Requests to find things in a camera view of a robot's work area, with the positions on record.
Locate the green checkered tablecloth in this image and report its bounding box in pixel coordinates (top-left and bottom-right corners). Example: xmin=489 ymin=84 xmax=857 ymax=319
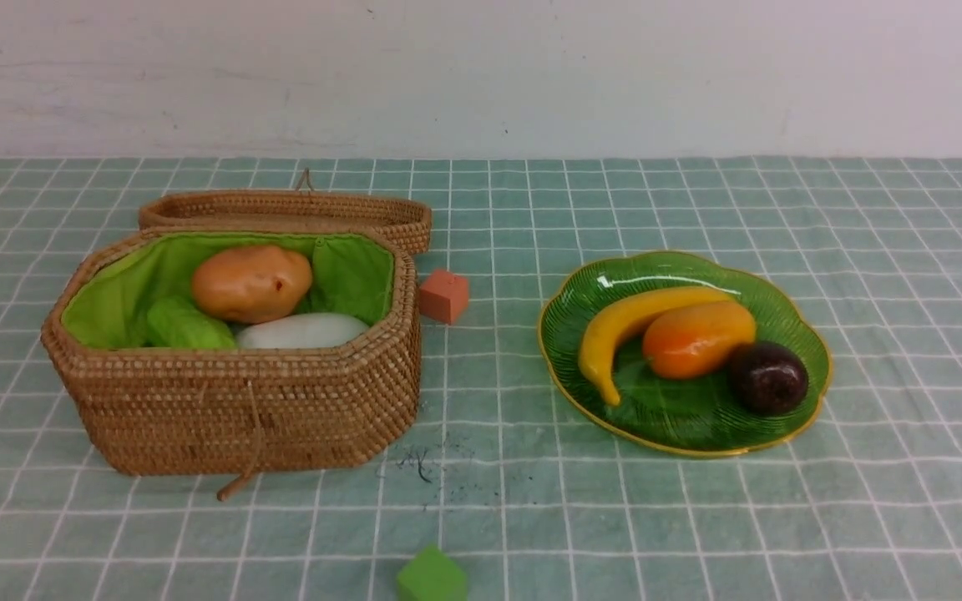
xmin=0 ymin=156 xmax=962 ymax=600

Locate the orange foam cube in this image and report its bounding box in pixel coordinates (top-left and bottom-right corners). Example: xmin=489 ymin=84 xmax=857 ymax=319
xmin=418 ymin=269 xmax=470 ymax=325

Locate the green foam cube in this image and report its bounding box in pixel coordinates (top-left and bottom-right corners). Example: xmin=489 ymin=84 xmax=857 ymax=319
xmin=397 ymin=545 xmax=468 ymax=601

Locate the woven wicker basket green lining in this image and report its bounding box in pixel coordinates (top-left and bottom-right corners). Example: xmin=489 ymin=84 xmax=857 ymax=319
xmin=41 ymin=225 xmax=423 ymax=476

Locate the woven wicker basket lid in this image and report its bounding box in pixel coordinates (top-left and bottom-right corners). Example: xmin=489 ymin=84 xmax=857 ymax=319
xmin=138 ymin=170 xmax=433 ymax=255

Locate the orange mango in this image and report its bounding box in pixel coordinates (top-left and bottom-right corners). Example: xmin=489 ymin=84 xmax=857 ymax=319
xmin=641 ymin=300 xmax=758 ymax=380

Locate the brown potato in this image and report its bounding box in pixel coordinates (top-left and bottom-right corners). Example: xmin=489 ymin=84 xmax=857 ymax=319
xmin=190 ymin=245 xmax=313 ymax=325

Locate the yellow banana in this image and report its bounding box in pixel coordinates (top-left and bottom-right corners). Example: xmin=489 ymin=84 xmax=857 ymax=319
xmin=577 ymin=286 xmax=734 ymax=407

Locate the green leaf-shaped glass plate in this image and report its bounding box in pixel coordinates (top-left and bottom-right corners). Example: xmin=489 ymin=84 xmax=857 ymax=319
xmin=537 ymin=251 xmax=833 ymax=457

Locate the light green bitter gourd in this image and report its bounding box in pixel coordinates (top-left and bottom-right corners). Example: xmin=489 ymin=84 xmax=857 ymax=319
xmin=145 ymin=295 xmax=236 ymax=350

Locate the dark purple mangosteen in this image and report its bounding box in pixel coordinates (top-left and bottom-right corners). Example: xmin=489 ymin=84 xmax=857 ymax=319
xmin=725 ymin=340 xmax=810 ymax=416

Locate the white radish with leaves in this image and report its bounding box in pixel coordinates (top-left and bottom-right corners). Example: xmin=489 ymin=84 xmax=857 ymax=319
xmin=235 ymin=312 xmax=369 ymax=349

